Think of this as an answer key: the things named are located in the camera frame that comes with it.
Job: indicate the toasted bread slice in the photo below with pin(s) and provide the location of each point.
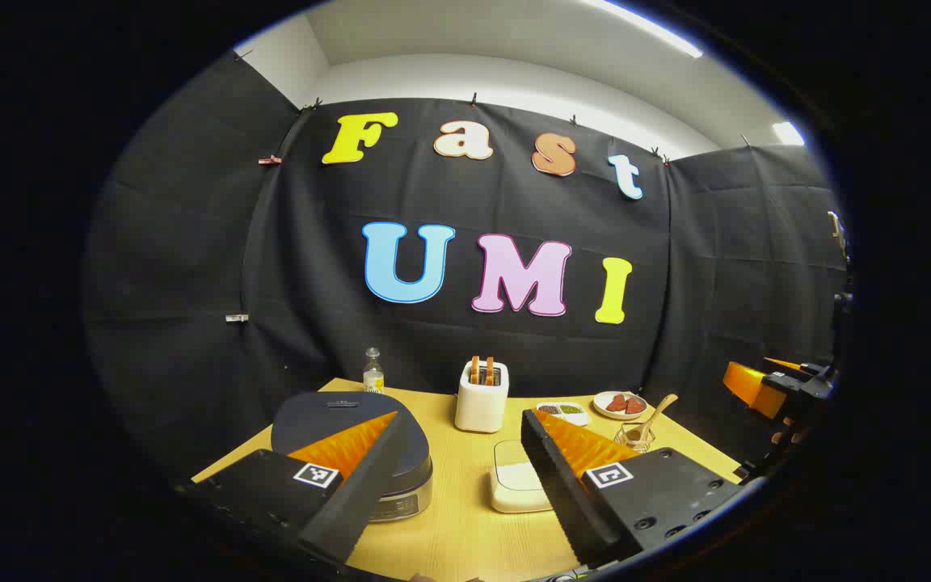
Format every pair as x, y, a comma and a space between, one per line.
474, 370
490, 371

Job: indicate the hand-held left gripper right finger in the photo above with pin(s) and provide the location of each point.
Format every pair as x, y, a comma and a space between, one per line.
562, 493

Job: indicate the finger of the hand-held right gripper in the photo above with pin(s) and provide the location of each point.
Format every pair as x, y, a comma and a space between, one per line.
748, 386
785, 364

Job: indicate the white round plate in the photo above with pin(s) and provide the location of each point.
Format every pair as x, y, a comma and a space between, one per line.
625, 416

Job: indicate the wooden spoon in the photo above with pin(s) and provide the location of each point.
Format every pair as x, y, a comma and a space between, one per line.
663, 406

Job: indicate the clear chopstick holder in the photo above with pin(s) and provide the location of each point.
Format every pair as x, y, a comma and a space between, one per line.
645, 441

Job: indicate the dark grey rice cooker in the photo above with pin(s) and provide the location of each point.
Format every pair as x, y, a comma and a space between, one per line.
328, 416

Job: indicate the white rice container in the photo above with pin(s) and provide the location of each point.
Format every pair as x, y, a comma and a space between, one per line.
514, 477

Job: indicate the white divided bean dish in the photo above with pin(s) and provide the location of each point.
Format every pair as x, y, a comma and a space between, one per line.
575, 413

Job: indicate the small glass bottle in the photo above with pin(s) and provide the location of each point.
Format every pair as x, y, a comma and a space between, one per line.
373, 376

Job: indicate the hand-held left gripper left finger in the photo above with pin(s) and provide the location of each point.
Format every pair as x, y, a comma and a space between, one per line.
368, 485

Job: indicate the red meat piece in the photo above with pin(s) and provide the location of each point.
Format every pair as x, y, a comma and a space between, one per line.
617, 402
634, 406

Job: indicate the white toaster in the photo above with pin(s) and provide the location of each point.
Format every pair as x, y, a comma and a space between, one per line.
480, 408

